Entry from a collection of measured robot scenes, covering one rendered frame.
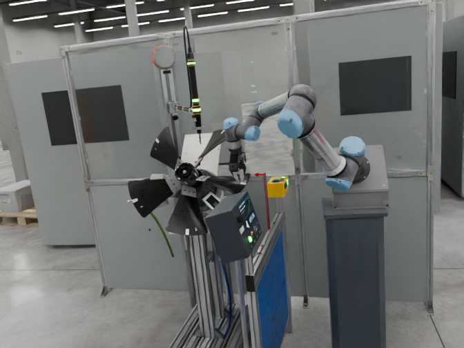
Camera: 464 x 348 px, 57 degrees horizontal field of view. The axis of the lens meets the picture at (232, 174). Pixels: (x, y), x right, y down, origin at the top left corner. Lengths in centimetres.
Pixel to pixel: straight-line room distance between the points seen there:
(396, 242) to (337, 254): 96
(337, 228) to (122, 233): 198
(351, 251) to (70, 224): 348
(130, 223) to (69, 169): 148
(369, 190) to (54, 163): 354
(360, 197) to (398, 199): 86
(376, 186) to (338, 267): 46
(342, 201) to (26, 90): 364
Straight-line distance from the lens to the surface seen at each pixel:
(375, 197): 227
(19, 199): 665
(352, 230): 226
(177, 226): 233
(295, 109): 179
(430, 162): 304
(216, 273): 303
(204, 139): 283
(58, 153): 491
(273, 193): 260
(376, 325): 251
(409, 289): 335
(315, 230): 317
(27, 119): 504
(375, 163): 233
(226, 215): 155
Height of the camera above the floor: 173
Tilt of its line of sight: 13 degrees down
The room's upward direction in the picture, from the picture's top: 6 degrees counter-clockwise
